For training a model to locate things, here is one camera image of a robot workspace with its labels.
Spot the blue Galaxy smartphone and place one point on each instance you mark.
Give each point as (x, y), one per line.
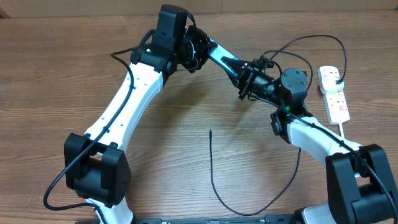
(220, 55)

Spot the white charger plug adapter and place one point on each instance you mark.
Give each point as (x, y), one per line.
(329, 85)

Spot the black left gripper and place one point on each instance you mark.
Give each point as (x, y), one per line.
(204, 46)

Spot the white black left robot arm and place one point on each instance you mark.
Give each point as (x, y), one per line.
(96, 166)

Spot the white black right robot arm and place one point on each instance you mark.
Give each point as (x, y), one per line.
(360, 184)

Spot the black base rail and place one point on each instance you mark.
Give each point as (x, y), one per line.
(268, 219)

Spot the white power strip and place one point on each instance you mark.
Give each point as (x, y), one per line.
(335, 103)

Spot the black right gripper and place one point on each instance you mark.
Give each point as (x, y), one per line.
(244, 71)

